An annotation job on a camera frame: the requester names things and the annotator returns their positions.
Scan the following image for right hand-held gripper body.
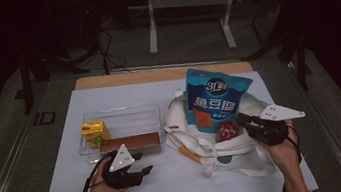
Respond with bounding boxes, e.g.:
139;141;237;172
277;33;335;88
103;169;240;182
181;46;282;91
248;100;310;149

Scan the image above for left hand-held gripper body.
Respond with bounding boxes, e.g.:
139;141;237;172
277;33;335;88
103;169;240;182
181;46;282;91
97;142;145;192

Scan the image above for brown chocolate box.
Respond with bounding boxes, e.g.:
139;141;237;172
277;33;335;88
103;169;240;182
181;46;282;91
98;131;163;162

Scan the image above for red round snack pack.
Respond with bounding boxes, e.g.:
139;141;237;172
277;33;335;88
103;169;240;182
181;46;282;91
213;119;241;144

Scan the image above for white canvas tote bag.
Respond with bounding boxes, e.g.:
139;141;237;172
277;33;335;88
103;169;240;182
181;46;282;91
158;77;280;191

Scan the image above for clear plastic container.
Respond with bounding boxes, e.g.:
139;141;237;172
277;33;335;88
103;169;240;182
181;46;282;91
73;102;167;166

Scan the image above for yellow drink carton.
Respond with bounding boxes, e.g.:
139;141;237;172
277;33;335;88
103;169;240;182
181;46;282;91
79;118;113;151

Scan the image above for person's right hand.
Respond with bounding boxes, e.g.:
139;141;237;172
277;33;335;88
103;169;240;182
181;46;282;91
262;118;304;175

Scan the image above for blue snack pouch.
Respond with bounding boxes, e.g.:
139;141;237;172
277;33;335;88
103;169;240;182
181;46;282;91
179;59;261;138

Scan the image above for white table mat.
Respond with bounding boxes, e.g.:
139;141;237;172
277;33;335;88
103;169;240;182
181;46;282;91
22;58;320;192

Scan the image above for black metal stand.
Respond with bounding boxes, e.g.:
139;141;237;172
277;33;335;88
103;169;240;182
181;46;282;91
242;0;315;98
6;36;97;117

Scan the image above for black equipment tower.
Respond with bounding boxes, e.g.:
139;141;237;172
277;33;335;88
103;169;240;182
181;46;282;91
73;0;105;52

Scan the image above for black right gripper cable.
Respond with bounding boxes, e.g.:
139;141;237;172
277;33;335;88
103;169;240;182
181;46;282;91
273;123;308;192

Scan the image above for black floor cables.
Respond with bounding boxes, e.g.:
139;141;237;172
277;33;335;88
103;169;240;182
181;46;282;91
94;25;133;77

